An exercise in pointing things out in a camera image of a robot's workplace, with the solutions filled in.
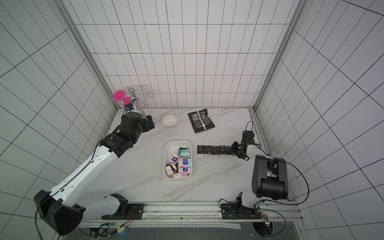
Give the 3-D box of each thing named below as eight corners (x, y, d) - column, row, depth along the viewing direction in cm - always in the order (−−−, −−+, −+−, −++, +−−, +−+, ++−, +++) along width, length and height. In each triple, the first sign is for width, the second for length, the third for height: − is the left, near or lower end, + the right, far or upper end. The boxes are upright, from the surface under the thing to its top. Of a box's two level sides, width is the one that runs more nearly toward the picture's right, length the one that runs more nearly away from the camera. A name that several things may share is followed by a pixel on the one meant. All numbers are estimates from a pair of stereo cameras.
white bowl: (162, 129, 108) (161, 124, 104) (164, 119, 114) (163, 114, 110) (177, 129, 108) (176, 124, 104) (178, 119, 114) (177, 114, 110)
